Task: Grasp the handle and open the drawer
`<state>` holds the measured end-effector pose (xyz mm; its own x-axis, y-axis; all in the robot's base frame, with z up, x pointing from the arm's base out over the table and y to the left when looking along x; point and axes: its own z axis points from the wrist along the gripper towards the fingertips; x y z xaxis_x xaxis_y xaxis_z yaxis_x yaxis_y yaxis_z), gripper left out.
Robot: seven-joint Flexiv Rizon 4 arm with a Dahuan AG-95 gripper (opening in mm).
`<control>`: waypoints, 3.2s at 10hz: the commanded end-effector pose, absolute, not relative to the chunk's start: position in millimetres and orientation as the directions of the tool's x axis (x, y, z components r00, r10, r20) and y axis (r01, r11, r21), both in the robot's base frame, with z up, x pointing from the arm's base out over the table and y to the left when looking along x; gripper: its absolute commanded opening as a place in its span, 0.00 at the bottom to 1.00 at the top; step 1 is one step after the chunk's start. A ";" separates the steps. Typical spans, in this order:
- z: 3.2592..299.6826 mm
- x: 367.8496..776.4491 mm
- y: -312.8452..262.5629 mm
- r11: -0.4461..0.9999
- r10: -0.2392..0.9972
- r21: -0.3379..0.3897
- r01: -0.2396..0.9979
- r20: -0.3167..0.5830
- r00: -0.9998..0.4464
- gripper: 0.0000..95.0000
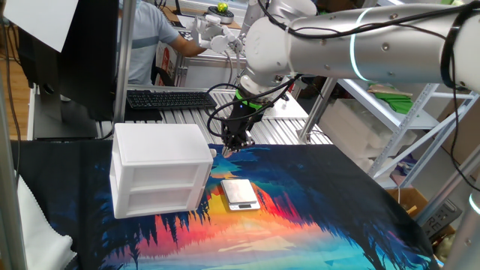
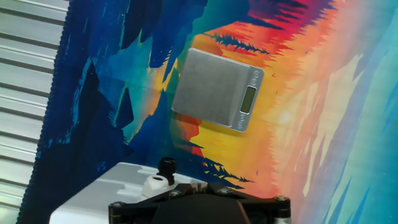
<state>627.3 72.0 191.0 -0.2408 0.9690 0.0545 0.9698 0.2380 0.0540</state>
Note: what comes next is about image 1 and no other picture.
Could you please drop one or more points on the black keyboard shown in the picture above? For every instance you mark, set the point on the black keyboard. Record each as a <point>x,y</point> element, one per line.
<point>168,99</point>

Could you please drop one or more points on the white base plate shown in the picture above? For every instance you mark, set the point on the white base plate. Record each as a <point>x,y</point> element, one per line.
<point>288,108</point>

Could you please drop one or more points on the white fabric sheet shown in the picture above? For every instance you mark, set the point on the white fabric sheet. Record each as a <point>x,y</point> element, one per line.
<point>41,232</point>

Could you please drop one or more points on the black round stand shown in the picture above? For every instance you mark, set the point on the black round stand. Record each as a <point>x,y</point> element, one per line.
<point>221,17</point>

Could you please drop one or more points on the yellow green ball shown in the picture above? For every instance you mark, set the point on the yellow green ball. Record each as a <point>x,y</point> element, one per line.
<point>222,7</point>

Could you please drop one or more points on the brown cardboard box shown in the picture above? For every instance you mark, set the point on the brown cardboard box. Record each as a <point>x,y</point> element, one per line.
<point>403,197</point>

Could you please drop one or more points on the white foam blocks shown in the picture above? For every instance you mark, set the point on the white foam blocks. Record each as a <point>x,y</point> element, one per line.
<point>348,127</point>

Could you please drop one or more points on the white drawer cabinet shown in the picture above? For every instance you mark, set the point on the white drawer cabinet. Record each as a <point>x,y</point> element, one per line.
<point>157,146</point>

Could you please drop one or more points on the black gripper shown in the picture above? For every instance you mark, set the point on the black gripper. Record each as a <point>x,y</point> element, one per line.
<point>242,118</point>

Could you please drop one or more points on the person in light blue shirt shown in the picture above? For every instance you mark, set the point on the person in light blue shirt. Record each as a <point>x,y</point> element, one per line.
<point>150,37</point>

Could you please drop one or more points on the aluminium frame strut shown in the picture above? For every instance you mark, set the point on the aluminium frame strut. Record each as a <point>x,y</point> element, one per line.
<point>450,187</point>

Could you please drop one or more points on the white robotic hand device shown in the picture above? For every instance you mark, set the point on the white robotic hand device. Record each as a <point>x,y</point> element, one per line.
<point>210,35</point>

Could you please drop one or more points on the white metal shelf rack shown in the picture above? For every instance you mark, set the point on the white metal shelf rack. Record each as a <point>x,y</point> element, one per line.
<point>420,122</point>

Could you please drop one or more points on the white paper sheet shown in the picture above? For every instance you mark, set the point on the white paper sheet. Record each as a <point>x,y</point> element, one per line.
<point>41,18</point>

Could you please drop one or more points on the black computer monitor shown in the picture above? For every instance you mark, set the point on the black computer monitor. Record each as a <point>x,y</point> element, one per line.
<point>90,56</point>

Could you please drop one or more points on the colourful landscape print cloth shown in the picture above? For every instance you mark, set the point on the colourful landscape print cloth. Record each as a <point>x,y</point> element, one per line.
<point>300,187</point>

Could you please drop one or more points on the silver digital scale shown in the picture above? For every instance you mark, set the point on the silver digital scale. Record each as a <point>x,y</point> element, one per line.
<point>240,191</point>

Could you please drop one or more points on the aluminium frame post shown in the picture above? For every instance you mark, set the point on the aluminium frame post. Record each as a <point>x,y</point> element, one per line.
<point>125,56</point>
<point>9,187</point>

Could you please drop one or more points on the green cloth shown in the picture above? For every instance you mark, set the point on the green cloth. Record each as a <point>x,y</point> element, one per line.
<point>397,103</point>

